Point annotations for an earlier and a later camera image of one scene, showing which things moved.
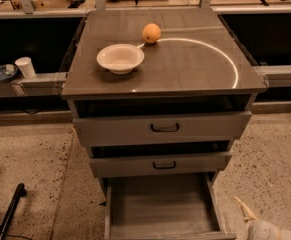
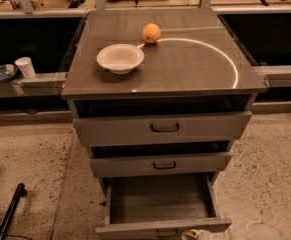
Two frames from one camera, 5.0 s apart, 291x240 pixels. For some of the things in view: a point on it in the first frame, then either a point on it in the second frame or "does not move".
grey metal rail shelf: [42, 85] does not move
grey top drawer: [166, 128] does not move
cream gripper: [264, 231] to [192, 234]
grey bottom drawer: [163, 206] does not move
